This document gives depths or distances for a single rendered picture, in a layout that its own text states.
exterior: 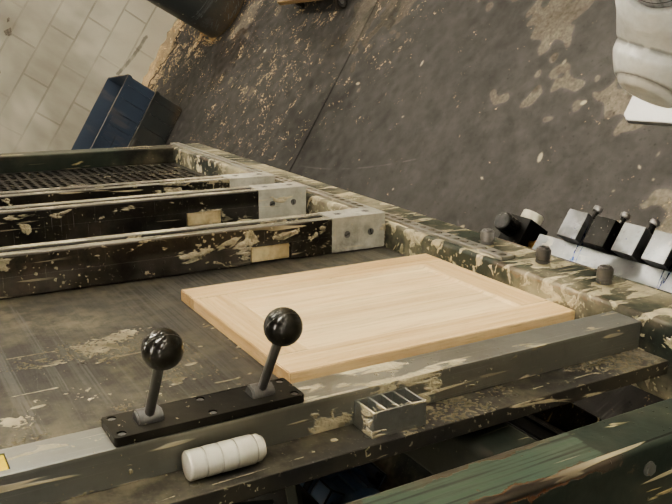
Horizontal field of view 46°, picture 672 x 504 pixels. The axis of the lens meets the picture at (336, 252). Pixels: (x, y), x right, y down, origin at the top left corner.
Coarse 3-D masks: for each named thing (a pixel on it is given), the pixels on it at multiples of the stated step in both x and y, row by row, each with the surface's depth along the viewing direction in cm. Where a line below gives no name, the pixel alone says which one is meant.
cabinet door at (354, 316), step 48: (192, 288) 127; (240, 288) 128; (288, 288) 129; (336, 288) 129; (384, 288) 130; (432, 288) 130; (480, 288) 130; (240, 336) 108; (336, 336) 109; (384, 336) 108; (432, 336) 108; (480, 336) 111
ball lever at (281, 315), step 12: (276, 312) 75; (288, 312) 75; (264, 324) 76; (276, 324) 75; (288, 324) 75; (300, 324) 76; (276, 336) 75; (288, 336) 75; (276, 348) 78; (276, 360) 79; (264, 372) 80; (252, 384) 82; (264, 384) 81; (252, 396) 82; (264, 396) 82
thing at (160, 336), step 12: (156, 336) 69; (168, 336) 69; (144, 348) 69; (156, 348) 69; (168, 348) 69; (180, 348) 70; (144, 360) 70; (156, 360) 69; (168, 360) 69; (180, 360) 71; (156, 372) 72; (156, 384) 73; (156, 396) 74; (144, 408) 77; (156, 408) 77; (144, 420) 76; (156, 420) 76
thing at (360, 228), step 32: (224, 224) 148; (256, 224) 148; (288, 224) 149; (320, 224) 153; (352, 224) 157; (384, 224) 161; (0, 256) 124; (32, 256) 127; (64, 256) 129; (96, 256) 132; (128, 256) 135; (160, 256) 138; (192, 256) 141; (224, 256) 144; (0, 288) 125; (32, 288) 128; (64, 288) 130
